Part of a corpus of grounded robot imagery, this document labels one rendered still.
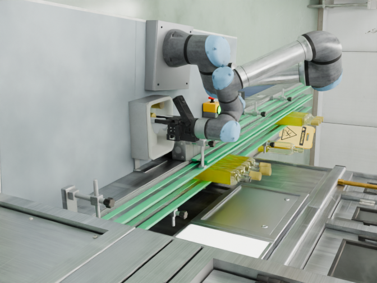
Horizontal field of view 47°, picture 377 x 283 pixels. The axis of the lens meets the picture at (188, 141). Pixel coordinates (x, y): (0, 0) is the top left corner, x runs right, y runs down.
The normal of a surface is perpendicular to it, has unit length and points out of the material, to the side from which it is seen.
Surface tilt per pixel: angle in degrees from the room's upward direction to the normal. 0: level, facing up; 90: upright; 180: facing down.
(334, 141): 90
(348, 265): 90
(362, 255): 90
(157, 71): 3
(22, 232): 90
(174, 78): 3
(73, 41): 0
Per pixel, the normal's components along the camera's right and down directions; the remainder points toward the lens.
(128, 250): -0.02, -0.96
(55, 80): 0.87, 0.11
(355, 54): -0.48, 0.25
